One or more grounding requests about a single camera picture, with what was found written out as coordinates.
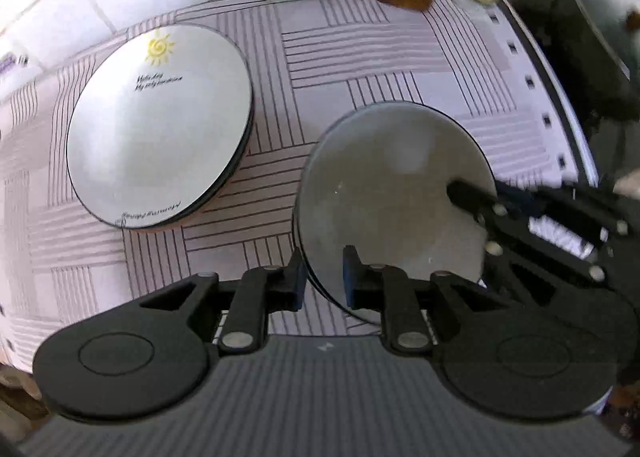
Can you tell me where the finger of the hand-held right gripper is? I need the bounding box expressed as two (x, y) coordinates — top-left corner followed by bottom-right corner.
(446, 179), (610, 309)
(494, 180), (632, 244)

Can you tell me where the small purple wall fixture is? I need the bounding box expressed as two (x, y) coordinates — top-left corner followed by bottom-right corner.
(0, 52), (28, 79)

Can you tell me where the white sun print plate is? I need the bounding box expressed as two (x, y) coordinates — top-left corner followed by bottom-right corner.
(66, 23), (253, 229)

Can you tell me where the striped table cloth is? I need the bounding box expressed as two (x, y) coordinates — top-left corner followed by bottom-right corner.
(0, 0), (586, 373)

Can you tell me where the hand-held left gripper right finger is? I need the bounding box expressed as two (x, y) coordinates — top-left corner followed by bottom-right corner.
(342, 244), (503, 355)

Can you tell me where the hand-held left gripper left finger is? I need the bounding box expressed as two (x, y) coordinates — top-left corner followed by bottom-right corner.
(140, 247), (307, 355)

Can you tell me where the dark wok with wooden handle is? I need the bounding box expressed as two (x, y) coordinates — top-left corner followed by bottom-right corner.
(510, 0), (640, 123)

